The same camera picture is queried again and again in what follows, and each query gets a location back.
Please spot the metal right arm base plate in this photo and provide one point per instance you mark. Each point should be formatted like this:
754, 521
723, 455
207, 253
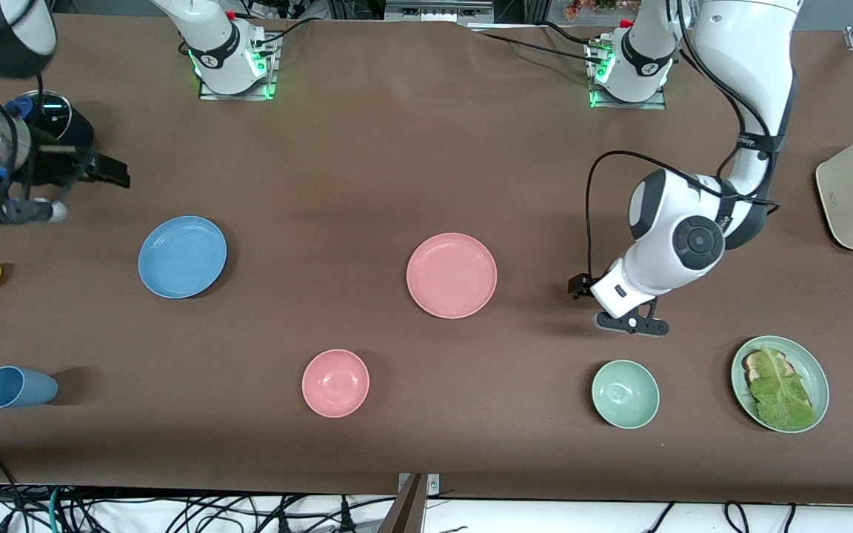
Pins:
208, 93

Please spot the green lettuce leaf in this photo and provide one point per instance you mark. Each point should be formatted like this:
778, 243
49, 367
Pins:
782, 400

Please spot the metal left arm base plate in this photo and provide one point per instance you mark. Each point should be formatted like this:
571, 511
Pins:
656, 104

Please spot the pink plate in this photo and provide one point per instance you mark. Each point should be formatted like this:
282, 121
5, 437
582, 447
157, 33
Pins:
451, 275

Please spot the grey metal frame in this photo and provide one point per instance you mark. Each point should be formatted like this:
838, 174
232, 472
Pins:
437, 9

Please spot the toast bread slice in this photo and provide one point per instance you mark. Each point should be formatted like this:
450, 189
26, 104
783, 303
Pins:
751, 363

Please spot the dark brown support leg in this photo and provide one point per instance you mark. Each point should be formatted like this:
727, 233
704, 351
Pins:
404, 514

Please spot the orange red toy food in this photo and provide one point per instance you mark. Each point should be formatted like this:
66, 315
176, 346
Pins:
582, 7

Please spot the metal clamp bracket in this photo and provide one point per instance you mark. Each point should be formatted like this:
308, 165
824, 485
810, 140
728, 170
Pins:
434, 485

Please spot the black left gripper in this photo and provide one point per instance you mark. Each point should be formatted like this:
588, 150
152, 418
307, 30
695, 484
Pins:
580, 286

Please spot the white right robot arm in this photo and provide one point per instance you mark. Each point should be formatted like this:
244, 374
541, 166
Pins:
212, 52

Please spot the green bowl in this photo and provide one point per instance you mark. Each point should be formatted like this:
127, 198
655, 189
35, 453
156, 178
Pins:
625, 394

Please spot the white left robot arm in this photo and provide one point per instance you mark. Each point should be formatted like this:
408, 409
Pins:
663, 244

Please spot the brown table cover cloth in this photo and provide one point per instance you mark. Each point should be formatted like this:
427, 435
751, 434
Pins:
397, 148

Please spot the green plate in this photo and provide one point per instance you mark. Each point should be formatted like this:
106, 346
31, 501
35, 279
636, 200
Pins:
811, 363

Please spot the blue cup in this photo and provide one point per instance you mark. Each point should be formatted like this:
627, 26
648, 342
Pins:
15, 387

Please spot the blue plate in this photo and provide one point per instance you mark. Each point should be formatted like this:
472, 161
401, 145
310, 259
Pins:
182, 257

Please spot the pink bowl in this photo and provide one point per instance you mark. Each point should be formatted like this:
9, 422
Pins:
335, 383

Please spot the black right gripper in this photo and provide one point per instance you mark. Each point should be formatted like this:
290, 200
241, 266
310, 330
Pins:
58, 164

